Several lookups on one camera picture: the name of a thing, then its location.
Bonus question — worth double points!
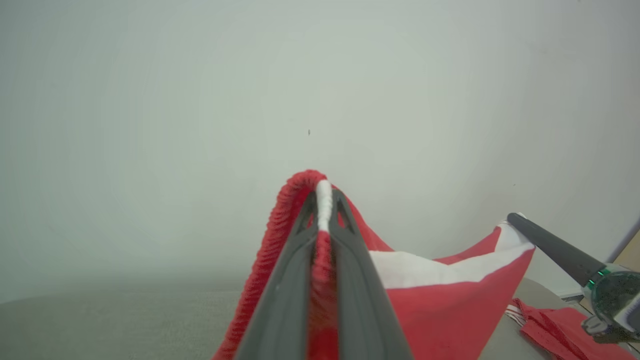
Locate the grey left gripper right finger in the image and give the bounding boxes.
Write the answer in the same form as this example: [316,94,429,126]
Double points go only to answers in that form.
[330,190,413,360]

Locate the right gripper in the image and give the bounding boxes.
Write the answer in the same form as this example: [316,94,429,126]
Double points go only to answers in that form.
[507,212,640,343]

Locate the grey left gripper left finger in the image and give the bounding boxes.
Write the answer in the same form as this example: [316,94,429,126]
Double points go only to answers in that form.
[234,192,319,360]

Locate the red shorts white stripes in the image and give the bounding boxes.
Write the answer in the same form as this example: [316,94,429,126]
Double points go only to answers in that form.
[212,169,536,360]

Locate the beige wooden panel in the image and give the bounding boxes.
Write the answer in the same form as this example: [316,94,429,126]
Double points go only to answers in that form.
[612,230,640,273]

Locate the white wall baseboard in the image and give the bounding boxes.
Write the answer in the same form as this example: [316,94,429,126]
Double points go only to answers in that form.
[555,286,586,302]

